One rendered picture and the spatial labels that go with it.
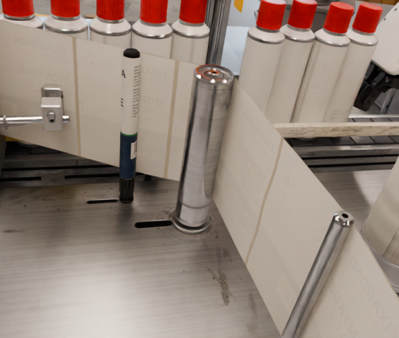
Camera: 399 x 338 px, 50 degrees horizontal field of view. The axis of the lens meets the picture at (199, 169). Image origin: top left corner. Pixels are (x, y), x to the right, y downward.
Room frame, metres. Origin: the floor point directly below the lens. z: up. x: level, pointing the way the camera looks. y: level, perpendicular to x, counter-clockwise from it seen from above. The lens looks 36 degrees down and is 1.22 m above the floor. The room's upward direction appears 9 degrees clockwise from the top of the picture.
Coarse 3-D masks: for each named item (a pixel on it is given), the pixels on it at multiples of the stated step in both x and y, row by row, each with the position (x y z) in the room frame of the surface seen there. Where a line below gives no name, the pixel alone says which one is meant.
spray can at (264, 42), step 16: (272, 0) 0.58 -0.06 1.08; (272, 16) 0.56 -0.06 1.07; (256, 32) 0.56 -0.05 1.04; (272, 32) 0.56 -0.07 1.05; (256, 48) 0.56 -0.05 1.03; (272, 48) 0.56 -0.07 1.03; (256, 64) 0.55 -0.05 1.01; (272, 64) 0.56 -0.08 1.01; (240, 80) 0.57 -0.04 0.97; (256, 80) 0.55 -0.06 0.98; (272, 80) 0.57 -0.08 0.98; (256, 96) 0.55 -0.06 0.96
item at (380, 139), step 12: (348, 120) 0.68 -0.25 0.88; (360, 120) 0.69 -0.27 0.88; (372, 120) 0.70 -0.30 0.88; (384, 120) 0.71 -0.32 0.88; (396, 120) 0.71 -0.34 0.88; (12, 144) 0.45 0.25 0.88; (300, 144) 0.57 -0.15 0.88; (312, 144) 0.58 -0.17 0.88; (324, 144) 0.59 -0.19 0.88; (336, 144) 0.59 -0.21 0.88; (348, 144) 0.60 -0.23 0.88; (360, 144) 0.61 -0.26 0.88; (372, 144) 0.62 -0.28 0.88
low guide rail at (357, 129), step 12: (288, 132) 0.56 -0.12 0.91; (300, 132) 0.57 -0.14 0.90; (312, 132) 0.57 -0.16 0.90; (324, 132) 0.58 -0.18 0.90; (336, 132) 0.59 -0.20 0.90; (348, 132) 0.60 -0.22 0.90; (360, 132) 0.60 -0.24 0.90; (372, 132) 0.61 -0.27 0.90; (384, 132) 0.62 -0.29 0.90; (396, 132) 0.63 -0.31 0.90
